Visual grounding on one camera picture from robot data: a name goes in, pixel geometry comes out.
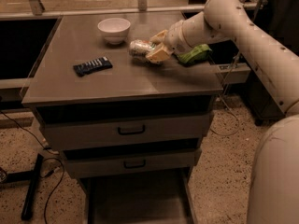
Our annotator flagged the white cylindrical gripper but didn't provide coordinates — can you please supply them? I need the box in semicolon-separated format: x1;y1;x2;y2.
146;20;192;63

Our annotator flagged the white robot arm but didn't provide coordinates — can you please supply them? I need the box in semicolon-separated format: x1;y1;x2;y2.
146;0;299;224

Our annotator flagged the grey drawer cabinet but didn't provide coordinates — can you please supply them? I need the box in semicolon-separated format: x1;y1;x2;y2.
21;11;224;224

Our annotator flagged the grey top drawer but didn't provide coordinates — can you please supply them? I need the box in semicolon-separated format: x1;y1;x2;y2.
41;112;213;151

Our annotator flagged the grey drawer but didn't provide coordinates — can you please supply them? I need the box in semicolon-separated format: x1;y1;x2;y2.
41;112;213;151
83;169;198;224
64;148;202;178

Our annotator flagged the grey middle drawer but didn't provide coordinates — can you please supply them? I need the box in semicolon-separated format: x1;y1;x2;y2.
64;148;202;178

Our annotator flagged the grey bottom drawer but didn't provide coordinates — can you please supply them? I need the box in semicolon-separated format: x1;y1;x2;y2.
83;169;198;224

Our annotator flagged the green chip bag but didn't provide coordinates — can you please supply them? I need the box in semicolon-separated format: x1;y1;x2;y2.
177;44;212;66

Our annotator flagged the white ceramic bowl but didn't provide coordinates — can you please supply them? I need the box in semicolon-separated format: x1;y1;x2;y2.
97;18;131;45

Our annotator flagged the dark blue snack bar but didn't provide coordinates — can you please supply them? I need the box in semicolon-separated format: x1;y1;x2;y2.
73;57;113;77

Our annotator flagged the dark side cabinet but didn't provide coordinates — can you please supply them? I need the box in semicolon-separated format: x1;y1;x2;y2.
242;0;299;126

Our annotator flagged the black floor stand leg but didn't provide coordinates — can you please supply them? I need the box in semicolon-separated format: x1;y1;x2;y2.
0;154;44;221

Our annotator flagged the grey cable box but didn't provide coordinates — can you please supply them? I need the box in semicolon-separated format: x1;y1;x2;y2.
216;63;250;85

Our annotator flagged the white power cable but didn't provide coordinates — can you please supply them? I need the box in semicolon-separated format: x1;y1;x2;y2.
209;51;242;138

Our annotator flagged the black floor cable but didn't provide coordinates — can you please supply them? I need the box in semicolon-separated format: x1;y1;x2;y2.
0;109;65;224

